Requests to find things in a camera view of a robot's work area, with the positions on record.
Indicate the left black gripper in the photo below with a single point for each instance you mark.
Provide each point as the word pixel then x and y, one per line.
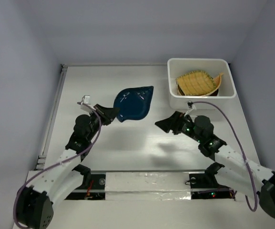
pixel 107 114

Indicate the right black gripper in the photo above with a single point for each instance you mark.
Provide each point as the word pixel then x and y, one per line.
pixel 173 122

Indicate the dark blue leaf dish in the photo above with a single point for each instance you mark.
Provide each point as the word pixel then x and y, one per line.
pixel 134 103

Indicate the yellow green woven tray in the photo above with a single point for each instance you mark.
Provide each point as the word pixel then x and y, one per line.
pixel 196 83

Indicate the brown rimmed beige plate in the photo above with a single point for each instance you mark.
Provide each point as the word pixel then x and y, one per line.
pixel 180 92

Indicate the orange fish shaped plate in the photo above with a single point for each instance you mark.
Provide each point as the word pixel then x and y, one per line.
pixel 217 80

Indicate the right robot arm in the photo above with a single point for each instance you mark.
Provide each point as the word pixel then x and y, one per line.
pixel 229 167

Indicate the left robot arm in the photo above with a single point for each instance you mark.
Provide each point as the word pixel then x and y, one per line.
pixel 37 198

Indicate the white plastic bin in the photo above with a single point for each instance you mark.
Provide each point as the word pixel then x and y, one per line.
pixel 179 66

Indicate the silver foil covered block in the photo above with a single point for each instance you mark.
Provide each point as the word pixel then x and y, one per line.
pixel 137 186

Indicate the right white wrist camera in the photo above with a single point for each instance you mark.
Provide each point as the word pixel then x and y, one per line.
pixel 191 107

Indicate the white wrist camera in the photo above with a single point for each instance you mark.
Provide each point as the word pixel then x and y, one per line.
pixel 191 107
pixel 86 101

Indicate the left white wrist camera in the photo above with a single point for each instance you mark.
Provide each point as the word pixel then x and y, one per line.
pixel 86 101

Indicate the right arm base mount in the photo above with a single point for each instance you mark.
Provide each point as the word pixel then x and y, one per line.
pixel 205 186

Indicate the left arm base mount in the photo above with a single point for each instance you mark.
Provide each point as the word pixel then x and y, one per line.
pixel 92 187

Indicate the aluminium frame rail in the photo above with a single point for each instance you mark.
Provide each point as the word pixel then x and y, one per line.
pixel 40 162

